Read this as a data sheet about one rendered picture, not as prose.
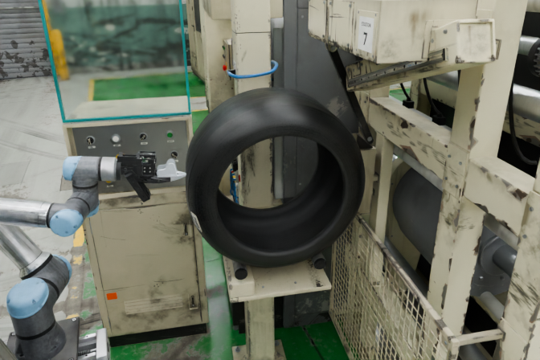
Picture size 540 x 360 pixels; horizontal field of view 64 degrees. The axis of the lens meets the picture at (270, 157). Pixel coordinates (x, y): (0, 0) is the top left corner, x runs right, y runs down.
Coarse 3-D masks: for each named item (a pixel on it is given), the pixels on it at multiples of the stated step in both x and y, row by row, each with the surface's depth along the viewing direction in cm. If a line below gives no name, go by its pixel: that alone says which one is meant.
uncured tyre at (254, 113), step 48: (240, 96) 142; (288, 96) 136; (192, 144) 143; (240, 144) 127; (336, 144) 133; (192, 192) 133; (336, 192) 165; (240, 240) 160; (288, 240) 163; (336, 240) 151
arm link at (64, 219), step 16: (0, 208) 121; (16, 208) 122; (32, 208) 122; (48, 208) 123; (64, 208) 123; (80, 208) 126; (16, 224) 123; (32, 224) 123; (48, 224) 123; (64, 224) 121; (80, 224) 125
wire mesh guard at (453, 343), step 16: (368, 224) 158; (352, 240) 173; (368, 240) 156; (352, 256) 175; (336, 272) 200; (400, 272) 131; (336, 288) 200; (368, 288) 161; (384, 288) 146; (400, 288) 134; (416, 288) 124; (352, 304) 180; (368, 304) 162; (336, 320) 207; (352, 320) 181; (416, 320) 125; (432, 320) 114; (352, 336) 184; (448, 336) 108; (400, 352) 137; (448, 352) 108
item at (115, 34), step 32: (64, 0) 171; (96, 0) 173; (128, 0) 175; (160, 0) 177; (64, 32) 175; (96, 32) 177; (128, 32) 179; (160, 32) 182; (64, 64) 179; (96, 64) 182; (128, 64) 184; (160, 64) 186; (64, 96) 184; (96, 96) 186; (128, 96) 189; (160, 96) 191
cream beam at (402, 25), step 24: (312, 0) 148; (336, 0) 125; (360, 0) 108; (384, 0) 97; (408, 0) 98; (432, 0) 99; (456, 0) 100; (312, 24) 150; (336, 24) 126; (384, 24) 99; (408, 24) 100; (432, 24) 101; (384, 48) 101; (408, 48) 102
